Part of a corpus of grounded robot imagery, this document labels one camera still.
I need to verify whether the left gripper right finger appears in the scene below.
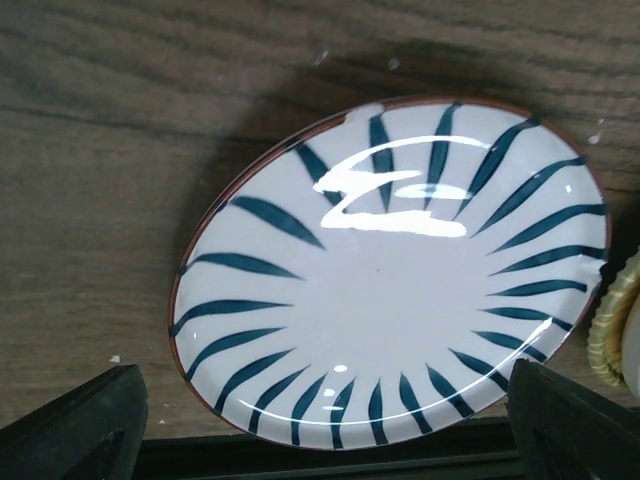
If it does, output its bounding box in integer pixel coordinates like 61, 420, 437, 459
507, 359, 639, 479

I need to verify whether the white blue striped plate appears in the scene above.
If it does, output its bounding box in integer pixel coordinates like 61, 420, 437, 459
168, 98, 610, 451

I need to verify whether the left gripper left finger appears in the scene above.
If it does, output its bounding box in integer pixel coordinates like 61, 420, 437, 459
1, 365, 149, 479

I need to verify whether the yellow patterned plate underneath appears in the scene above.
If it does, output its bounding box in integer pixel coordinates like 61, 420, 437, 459
587, 252, 639, 391

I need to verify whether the black aluminium frame rail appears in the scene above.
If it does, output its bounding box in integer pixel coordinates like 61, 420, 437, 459
132, 417, 525, 479

